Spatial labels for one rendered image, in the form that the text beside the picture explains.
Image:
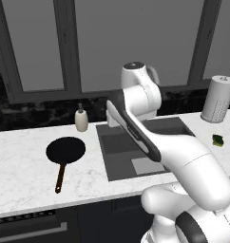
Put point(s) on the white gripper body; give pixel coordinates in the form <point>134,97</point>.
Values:
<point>113,116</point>

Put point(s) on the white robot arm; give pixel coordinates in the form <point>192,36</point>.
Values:
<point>196,164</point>

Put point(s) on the grey sink basin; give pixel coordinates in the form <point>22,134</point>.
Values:
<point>117,155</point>

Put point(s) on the black frying pan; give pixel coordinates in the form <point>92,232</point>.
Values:
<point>65,150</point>

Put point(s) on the green sponge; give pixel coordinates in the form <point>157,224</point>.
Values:
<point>218,140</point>

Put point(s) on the cream soap dispenser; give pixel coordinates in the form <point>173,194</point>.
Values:
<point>81,121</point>

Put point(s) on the silver curved tap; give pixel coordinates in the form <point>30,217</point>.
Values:
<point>157,76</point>

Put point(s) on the white paper towel roll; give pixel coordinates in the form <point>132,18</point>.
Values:
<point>217,102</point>

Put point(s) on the dark cupboard door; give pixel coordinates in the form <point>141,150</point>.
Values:
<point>110,221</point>

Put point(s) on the black dishwasher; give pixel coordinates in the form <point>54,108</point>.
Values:
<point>28,229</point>

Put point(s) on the grey window frame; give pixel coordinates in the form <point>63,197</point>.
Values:
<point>69,47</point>

